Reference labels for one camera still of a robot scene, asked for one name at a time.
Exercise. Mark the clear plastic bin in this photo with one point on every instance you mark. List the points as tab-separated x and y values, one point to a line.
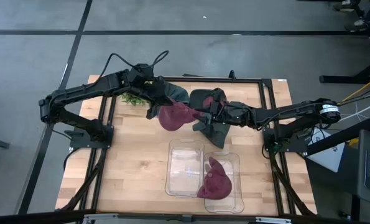
184	186
225	207

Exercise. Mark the dark green baseball cap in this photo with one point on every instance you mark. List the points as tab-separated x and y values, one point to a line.
198	98
217	137
178	93

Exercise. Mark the black desk bar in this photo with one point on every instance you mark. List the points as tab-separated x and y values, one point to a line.
340	136

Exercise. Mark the person's shoe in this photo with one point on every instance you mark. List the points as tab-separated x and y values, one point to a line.
346	4
357	25

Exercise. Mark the black desk leg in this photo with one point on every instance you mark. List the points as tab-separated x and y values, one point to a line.
343	78

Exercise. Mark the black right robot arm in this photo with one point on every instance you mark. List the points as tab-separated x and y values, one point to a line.
290	109

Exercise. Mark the white laptop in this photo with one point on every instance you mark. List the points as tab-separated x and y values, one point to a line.
331	158

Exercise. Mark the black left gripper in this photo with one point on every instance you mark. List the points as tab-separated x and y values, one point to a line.
150	90

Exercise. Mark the black aluminium table frame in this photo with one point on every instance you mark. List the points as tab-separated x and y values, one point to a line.
203	79

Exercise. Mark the small green potted plant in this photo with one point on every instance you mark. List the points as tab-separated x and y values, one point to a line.
133	99

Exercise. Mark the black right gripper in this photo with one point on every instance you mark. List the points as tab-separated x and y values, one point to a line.
237	115

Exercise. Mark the silver metal bracket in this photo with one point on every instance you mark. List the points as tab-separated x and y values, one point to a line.
273	220
100	217

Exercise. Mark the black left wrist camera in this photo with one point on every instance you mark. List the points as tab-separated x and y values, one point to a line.
141	73

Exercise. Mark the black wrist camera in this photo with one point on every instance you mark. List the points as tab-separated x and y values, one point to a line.
141	73
217	107

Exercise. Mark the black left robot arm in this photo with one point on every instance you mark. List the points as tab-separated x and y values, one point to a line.
79	91

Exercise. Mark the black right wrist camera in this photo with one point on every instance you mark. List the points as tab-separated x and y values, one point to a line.
217	107

